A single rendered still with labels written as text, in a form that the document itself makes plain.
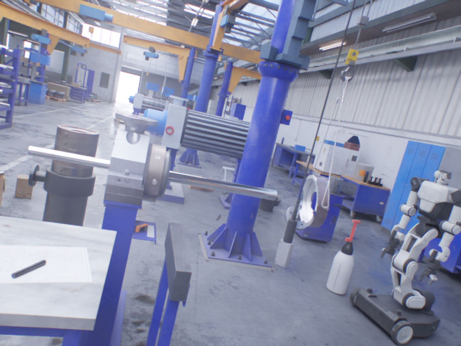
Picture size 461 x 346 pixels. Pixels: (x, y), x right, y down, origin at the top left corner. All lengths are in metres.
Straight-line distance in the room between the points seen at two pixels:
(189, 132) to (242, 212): 2.10
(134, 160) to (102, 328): 0.99
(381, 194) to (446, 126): 1.76
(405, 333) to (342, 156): 5.88
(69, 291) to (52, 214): 2.51
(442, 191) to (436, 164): 3.35
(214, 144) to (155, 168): 3.79
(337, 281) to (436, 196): 1.29
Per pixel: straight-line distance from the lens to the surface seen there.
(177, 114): 5.83
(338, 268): 4.17
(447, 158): 7.07
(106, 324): 2.45
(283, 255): 1.90
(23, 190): 5.13
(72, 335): 1.40
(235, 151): 6.05
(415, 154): 7.45
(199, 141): 5.97
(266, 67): 4.05
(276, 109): 4.07
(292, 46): 3.94
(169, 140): 5.86
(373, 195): 8.35
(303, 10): 3.93
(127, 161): 2.20
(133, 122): 2.33
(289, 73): 4.05
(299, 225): 2.97
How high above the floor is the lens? 1.59
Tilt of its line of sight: 10 degrees down
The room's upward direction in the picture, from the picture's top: 13 degrees clockwise
